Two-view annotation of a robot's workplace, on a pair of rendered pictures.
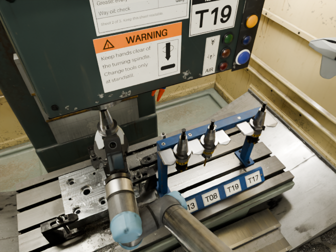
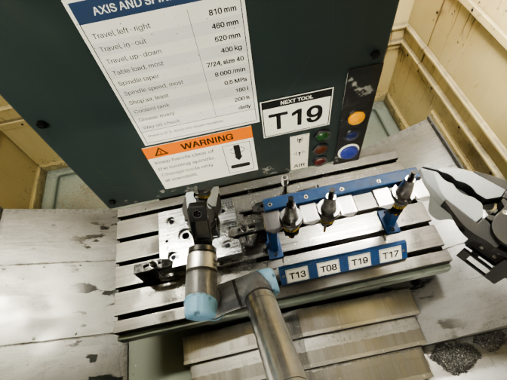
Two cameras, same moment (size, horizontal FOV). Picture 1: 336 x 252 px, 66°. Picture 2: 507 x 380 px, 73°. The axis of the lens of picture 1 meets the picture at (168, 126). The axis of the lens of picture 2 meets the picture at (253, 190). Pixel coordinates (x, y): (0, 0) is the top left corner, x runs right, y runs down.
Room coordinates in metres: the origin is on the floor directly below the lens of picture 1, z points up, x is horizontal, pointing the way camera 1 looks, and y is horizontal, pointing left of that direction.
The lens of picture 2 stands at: (0.13, -0.14, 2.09)
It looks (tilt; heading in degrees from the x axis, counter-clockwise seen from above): 58 degrees down; 23
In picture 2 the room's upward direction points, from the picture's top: 11 degrees counter-clockwise
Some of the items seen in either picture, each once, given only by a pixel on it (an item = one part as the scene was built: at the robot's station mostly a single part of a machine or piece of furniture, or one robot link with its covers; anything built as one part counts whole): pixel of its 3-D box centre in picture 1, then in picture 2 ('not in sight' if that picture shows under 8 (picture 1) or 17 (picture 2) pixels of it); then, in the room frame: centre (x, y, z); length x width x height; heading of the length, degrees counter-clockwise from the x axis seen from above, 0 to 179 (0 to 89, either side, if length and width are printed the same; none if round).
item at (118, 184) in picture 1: (120, 189); (203, 262); (0.37, 0.13, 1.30); 0.08 x 0.05 x 0.08; 106
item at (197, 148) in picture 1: (195, 147); (309, 214); (0.60, -0.10, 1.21); 0.07 x 0.05 x 0.01; 24
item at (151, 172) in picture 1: (141, 180); (247, 232); (0.61, 0.12, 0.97); 0.13 x 0.03 x 0.15; 114
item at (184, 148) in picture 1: (182, 143); (290, 210); (0.58, -0.05, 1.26); 0.04 x 0.04 x 0.07
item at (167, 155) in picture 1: (168, 157); (272, 222); (0.55, 0.00, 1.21); 0.07 x 0.05 x 0.01; 24
